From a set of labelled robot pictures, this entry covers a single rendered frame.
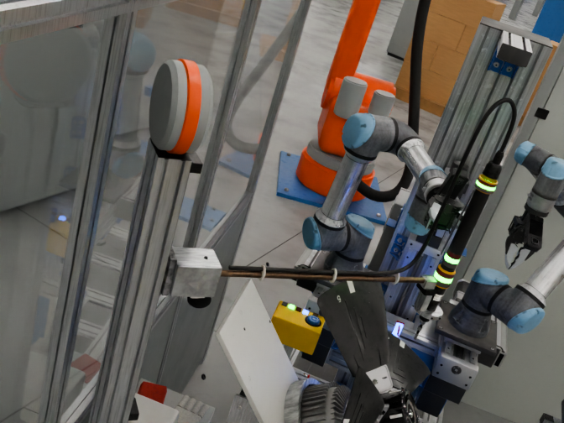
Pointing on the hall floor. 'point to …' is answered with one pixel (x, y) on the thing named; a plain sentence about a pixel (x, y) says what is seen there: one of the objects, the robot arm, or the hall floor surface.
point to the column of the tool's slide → (139, 282)
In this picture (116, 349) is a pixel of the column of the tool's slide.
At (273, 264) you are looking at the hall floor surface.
